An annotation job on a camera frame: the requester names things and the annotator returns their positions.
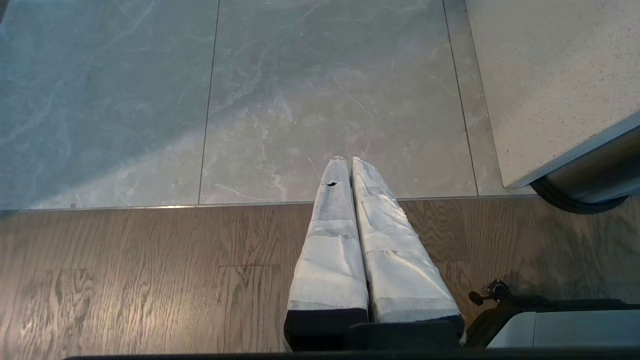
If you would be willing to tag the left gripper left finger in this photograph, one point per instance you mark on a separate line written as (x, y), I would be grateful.
(330, 260)

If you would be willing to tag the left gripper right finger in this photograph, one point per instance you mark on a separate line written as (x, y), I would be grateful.
(400, 270)

